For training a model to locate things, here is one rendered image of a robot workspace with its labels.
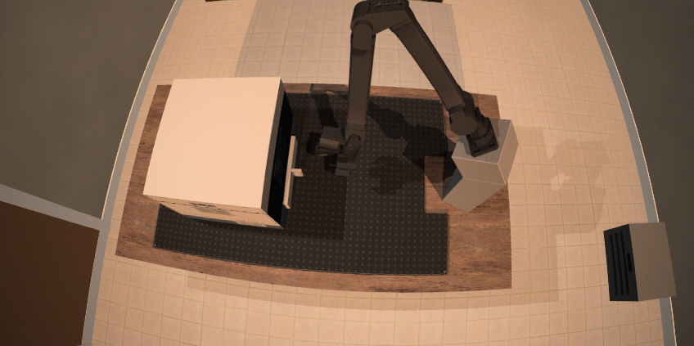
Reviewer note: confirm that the beige benchtop instrument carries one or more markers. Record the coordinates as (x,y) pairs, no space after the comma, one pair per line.
(226,146)

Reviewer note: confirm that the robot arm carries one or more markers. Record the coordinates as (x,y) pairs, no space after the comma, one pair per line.
(396,15)

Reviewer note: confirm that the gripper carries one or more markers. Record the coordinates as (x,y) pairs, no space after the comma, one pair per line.
(351,164)

